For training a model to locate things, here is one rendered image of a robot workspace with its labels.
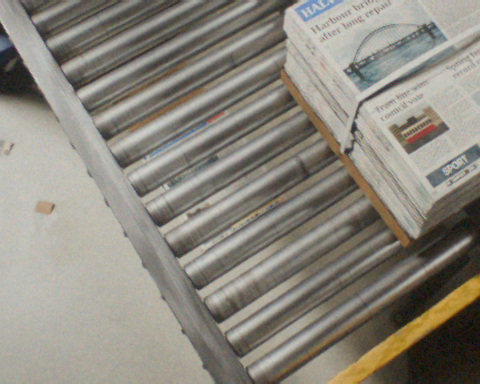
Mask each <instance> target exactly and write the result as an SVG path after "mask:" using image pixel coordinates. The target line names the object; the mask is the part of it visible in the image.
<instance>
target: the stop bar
mask: <svg viewBox="0 0 480 384"><path fill-rule="evenodd" d="M479 296H480V272H479V274H478V275H476V276H475V277H473V278H472V279H471V280H469V281H468V282H466V283H465V284H464V285H462V286H461V287H459V288H458V289H457V290H455V291H454V292H451V293H450V294H449V295H447V296H446V297H444V298H443V300H441V301H440V302H439V303H437V304H436V305H434V306H433V307H432V308H430V309H429V310H427V311H425V312H424V313H422V314H421V315H419V316H418V317H417V318H415V319H414V320H412V321H411V322H410V323H408V324H407V325H405V326H404V328H403V329H401V330H399V331H397V332H396V333H395V334H393V335H392V336H390V337H389V338H388V339H386V340H385V341H383V342H382V343H381V344H379V345H378V346H376V347H375V348H374V349H371V350H370V351H368V352H367V353H366V354H364V355H363V356H361V358H360V359H359V360H357V361H356V362H354V363H353V364H352V365H350V366H349V367H347V368H345V369H344V370H342V371H341V372H339V373H338V374H337V375H335V376H334V377H332V378H331V379H330V380H328V381H327V382H325V383H324V384H359V383H360V382H362V381H363V380H365V379H366V378H367V377H369V376H370V375H371V374H373V373H374V372H377V371H378V370H379V369H381V368H382V367H384V366H385V365H386V364H388V363H389V362H390V361H392V359H393V358H395V357H396V356H397V355H399V354H400V353H402V352H404V351H405V350H407V349H408V348H409V347H411V346H412V345H414V344H415V343H416V342H418V341H419V340H420V339H422V338H423V337H425V336H426V335H427V334H430V333H431V332H433V331H434V329H435V328H437V327H438V326H439V325H441V324H442V323H444V322H445V321H446V320H448V319H449V318H450V317H452V316H453V315H455V314H457V313H458V312H460V311H461V310H463V309H464V308H465V307H467V306H468V305H469V304H471V302H472V301H473V302H475V301H477V300H478V297H479Z"/></svg>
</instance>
